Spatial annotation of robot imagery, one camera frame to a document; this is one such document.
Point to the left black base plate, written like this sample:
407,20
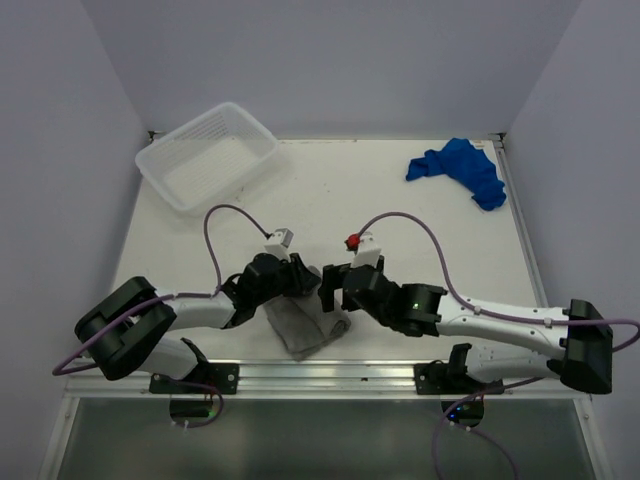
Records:
224,377

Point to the aluminium mounting rail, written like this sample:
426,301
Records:
316,379

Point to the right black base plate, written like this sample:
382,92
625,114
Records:
449,378

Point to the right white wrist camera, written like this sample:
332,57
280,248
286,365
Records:
365,249

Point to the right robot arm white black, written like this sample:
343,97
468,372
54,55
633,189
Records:
570,345

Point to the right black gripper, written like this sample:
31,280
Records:
330,281

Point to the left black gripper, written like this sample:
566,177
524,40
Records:
302,279

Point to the grey towel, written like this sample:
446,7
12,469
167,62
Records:
302,325

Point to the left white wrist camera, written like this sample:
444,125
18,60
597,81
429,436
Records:
278,244

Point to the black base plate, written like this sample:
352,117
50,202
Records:
224,377
449,378

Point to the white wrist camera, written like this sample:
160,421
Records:
365,249
278,244

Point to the white plastic basket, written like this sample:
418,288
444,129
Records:
210,157

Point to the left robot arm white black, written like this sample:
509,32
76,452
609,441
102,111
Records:
126,331

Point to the blue towel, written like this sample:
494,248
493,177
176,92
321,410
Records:
465,164

